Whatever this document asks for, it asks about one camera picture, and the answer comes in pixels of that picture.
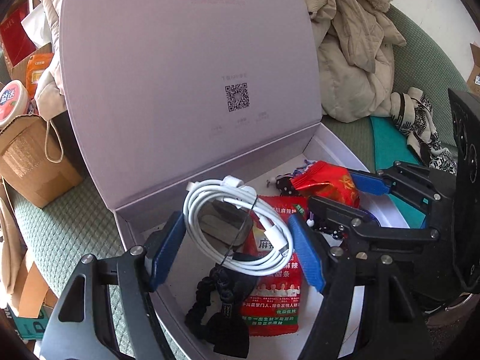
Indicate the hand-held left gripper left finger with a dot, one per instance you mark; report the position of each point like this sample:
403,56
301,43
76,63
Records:
168,251

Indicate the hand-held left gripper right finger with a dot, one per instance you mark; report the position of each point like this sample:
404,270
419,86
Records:
307,258

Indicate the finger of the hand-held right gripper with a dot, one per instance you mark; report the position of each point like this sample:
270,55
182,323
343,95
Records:
369,183
356,225

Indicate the red gold candy packet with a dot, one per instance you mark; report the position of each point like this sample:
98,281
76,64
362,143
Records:
330,182

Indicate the red green snack packet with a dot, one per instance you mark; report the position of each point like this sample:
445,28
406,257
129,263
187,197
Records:
277,300

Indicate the lavender gift box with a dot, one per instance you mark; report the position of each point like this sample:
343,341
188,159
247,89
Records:
168,82

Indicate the black white patterned knitwear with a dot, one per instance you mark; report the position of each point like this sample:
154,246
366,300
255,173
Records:
416,127

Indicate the green textured sofa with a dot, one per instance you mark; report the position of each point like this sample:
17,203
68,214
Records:
67,228

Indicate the beige puffer jacket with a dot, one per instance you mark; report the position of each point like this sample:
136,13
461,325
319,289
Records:
356,63

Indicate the cardboard box with label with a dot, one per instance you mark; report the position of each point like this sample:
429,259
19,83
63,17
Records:
474,71

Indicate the teal printed carton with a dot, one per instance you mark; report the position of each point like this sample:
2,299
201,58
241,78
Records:
33,324

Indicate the round white tub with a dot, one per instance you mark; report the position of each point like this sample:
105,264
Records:
13,103

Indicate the orange packet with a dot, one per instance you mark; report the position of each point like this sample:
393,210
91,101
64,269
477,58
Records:
39,75

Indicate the white puffer garment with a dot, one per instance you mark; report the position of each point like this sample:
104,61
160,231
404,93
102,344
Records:
50,26

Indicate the red paper box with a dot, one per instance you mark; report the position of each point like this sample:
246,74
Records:
17,33

